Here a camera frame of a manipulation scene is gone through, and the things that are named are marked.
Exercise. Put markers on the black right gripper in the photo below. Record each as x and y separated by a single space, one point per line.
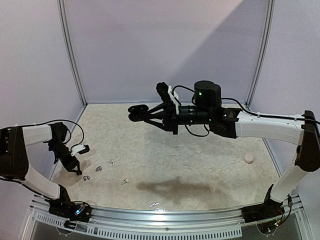
172 116

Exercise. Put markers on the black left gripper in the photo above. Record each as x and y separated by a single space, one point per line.
69 164

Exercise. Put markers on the black earbud charging case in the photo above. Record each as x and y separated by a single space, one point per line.
138 113

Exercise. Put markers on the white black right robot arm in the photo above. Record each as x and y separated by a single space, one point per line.
300 130

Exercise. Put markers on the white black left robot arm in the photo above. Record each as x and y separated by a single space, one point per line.
16 162

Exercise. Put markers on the pink round charging case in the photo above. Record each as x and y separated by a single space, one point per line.
248 158

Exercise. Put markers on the purple silver earbud lower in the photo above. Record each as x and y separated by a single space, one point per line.
86 178

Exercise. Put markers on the purple silver earbud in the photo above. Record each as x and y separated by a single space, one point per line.
98 169
86 178

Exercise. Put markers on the purple silver earbud upper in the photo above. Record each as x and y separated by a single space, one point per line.
98 169

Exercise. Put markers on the perforated white front panel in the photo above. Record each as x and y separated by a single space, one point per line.
52 228

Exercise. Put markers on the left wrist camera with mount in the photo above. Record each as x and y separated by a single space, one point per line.
79 149

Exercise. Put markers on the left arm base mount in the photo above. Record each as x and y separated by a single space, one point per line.
72 210

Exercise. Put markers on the aluminium front rail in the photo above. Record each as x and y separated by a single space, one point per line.
292 225

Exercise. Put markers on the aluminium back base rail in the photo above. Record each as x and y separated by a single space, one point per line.
123 102

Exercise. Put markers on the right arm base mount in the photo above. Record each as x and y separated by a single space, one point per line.
266 210

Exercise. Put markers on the aluminium right corner post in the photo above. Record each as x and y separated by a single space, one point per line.
262 51

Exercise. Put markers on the aluminium corner post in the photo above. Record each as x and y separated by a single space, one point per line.
262 51
61 4

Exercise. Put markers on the aluminium left corner post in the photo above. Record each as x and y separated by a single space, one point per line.
61 4

